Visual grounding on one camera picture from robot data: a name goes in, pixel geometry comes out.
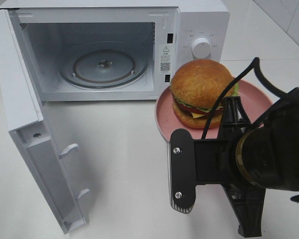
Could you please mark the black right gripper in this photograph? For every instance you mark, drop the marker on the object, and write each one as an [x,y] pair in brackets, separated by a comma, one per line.
[215,163]

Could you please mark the pink plate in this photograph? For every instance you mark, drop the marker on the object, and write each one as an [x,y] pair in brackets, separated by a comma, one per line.
[254,100]

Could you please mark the burger with sesame bun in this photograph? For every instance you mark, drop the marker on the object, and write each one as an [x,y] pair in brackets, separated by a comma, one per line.
[195,87]

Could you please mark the white microwave door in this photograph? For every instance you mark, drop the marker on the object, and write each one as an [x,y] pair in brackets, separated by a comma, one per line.
[28,124]

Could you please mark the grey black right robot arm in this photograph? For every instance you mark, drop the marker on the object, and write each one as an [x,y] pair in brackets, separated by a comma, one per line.
[247,158]

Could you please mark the upper white microwave knob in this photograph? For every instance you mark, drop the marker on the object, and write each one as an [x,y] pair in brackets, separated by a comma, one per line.
[201,47]

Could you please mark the glass microwave turntable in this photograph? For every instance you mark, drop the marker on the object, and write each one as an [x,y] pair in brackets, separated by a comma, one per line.
[106,64]

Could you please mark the white microwave oven body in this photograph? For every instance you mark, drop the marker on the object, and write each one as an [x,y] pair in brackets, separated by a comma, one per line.
[165,27]

